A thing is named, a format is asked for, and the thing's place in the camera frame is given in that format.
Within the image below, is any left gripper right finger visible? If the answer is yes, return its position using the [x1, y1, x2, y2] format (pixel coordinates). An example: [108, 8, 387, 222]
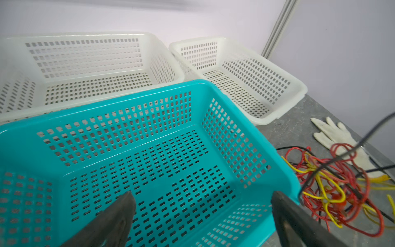
[271, 191, 345, 247]

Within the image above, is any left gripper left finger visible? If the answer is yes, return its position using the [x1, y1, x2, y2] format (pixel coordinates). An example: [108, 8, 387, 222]
[62, 191, 136, 247]

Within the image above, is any black cable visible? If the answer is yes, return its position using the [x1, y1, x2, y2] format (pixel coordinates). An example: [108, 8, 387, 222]
[276, 112, 395, 223]

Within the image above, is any yellow cable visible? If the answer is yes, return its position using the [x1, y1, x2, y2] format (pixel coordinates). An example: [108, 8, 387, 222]
[280, 152, 395, 230]

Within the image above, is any white work glove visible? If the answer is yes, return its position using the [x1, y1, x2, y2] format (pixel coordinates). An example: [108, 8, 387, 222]
[310, 116, 391, 180]

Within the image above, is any teal plastic basket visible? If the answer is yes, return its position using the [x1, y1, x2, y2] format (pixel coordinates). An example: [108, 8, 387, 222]
[1, 80, 300, 247]

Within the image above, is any white plastic basket right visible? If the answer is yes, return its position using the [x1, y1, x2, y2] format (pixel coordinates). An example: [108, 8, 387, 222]
[169, 38, 308, 126]

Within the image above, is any white plastic basket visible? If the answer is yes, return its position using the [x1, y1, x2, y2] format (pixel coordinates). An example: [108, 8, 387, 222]
[169, 38, 308, 126]
[1, 33, 185, 124]

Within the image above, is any white plastic basket left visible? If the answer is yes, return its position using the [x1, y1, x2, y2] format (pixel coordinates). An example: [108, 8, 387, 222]
[1, 33, 185, 124]

